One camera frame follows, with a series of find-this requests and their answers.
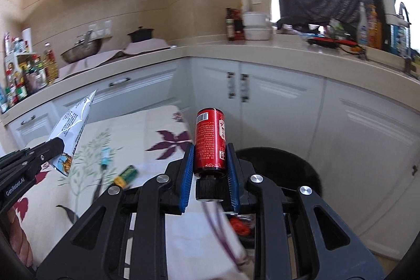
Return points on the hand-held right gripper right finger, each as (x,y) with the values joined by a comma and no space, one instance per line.
(231,175)

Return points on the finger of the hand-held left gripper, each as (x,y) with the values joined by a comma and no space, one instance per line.
(49,148)

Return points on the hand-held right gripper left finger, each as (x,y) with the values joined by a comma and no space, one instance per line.
(185,175)

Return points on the white snack packet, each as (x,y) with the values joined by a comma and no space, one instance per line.
(70,125)

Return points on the red bottle with black cap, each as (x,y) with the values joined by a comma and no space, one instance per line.
(210,142)

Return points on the black trash bin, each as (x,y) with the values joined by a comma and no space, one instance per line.
(279,165)

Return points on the red plastic bag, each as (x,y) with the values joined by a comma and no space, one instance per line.
(241,226)

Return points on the person's left hand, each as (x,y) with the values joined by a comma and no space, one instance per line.
(14,234)

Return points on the white side cabinet door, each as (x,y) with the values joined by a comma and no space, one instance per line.
(32,135)

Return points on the light blue tube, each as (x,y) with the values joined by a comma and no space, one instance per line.
(105,155)

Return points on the green bottle with yellow band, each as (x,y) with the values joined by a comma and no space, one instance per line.
(128,173)

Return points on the floral tablecloth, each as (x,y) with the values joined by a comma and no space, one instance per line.
(157,122)

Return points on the group of condiment bottles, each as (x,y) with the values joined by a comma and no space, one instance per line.
(29,73)

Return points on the white narrow cabinet door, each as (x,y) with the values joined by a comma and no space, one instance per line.
(210,86)

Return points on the white wide drawer front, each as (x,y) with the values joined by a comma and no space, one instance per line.
(137,93)

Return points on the steel wok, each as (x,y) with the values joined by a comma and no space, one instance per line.
(82,52)

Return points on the pale pink stove cover cloth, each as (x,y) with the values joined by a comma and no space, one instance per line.
(108,58)

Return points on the white carton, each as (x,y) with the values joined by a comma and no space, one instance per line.
(27,39)

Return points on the beige kitchen countertop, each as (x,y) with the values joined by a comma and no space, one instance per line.
(262,48)

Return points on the white large cabinet door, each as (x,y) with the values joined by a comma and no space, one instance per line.
(370,152)

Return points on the white lidded container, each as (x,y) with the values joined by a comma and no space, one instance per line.
(257,33)
(256,18)

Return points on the black cooking pot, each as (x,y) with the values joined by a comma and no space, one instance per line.
(141,35)

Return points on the dark glass bottle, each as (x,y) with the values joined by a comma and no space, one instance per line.
(230,25)

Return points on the dark sauce bottles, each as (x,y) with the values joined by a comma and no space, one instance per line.
(239,25)

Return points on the red and black flat object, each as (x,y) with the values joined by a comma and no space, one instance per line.
(331,42)

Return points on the white spray bottle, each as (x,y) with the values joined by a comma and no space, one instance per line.
(362,27)

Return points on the orange detergent bottle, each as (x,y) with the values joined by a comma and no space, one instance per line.
(374,27)

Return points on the blue packet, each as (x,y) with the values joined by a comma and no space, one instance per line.
(401,40)

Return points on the chrome faucet with white filter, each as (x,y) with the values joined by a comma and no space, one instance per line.
(388,9)

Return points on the white wall switch panel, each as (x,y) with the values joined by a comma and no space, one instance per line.
(100,28)

